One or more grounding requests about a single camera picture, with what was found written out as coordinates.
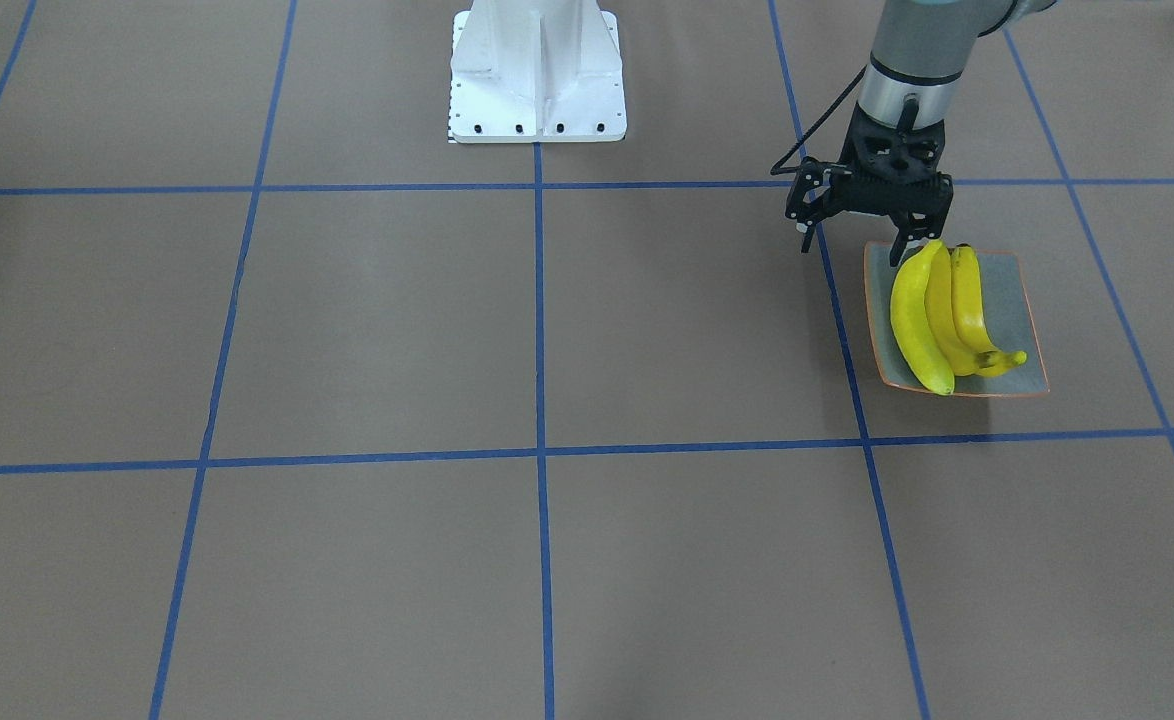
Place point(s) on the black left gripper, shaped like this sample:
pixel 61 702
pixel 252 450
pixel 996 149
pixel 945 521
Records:
pixel 809 201

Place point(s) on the yellow banana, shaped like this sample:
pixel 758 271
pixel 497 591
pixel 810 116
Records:
pixel 911 327
pixel 969 316
pixel 963 360

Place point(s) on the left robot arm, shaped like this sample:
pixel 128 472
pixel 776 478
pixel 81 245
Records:
pixel 922 49

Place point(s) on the grey square plate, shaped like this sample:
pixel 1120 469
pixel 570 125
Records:
pixel 1007 316

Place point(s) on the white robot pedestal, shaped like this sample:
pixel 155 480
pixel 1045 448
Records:
pixel 536 72

